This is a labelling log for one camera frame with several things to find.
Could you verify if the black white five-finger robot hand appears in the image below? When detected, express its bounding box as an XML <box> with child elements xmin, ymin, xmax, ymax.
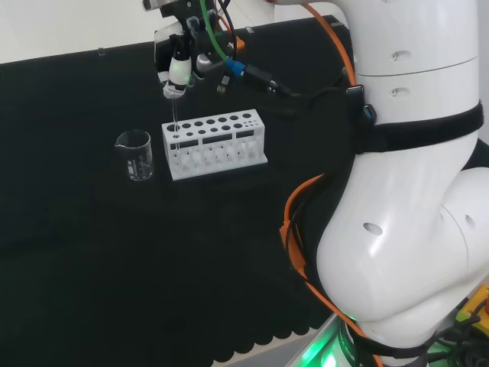
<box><xmin>154</xmin><ymin>17</ymin><xmax>213</xmax><ymax>101</ymax></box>

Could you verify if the clear glass rod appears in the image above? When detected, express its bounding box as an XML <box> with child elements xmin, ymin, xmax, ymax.
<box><xmin>170</xmin><ymin>97</ymin><xmax>181</xmax><ymax>152</ymax></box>

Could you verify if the white test tube rack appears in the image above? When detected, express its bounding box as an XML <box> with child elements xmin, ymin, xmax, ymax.
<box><xmin>160</xmin><ymin>109</ymin><xmax>269</xmax><ymax>181</ymax></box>

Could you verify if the black adapter box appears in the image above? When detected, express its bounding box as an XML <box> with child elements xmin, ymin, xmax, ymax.
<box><xmin>242</xmin><ymin>63</ymin><xmax>295</xmax><ymax>99</ymax></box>

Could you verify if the clear glass beaker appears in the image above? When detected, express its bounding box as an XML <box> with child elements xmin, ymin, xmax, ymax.
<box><xmin>114</xmin><ymin>129</ymin><xmax>155</xmax><ymax>181</ymax></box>

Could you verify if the black bench cloth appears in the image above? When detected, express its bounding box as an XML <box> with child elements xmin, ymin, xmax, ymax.
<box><xmin>0</xmin><ymin>17</ymin><xmax>360</xmax><ymax>364</ymax></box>

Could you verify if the green cable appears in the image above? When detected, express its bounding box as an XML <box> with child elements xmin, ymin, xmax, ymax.
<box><xmin>199</xmin><ymin>0</ymin><xmax>232</xmax><ymax>64</ymax></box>

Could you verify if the blue cable connector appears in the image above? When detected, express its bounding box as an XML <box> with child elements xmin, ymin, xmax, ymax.
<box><xmin>225</xmin><ymin>57</ymin><xmax>248</xmax><ymax>77</ymax></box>

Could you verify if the thick black cable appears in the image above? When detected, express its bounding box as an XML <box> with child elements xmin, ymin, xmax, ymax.
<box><xmin>219</xmin><ymin>0</ymin><xmax>240</xmax><ymax>58</ymax></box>

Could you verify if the orange cable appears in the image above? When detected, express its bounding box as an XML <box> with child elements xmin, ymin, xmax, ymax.
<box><xmin>280</xmin><ymin>0</ymin><xmax>383</xmax><ymax>367</ymax></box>

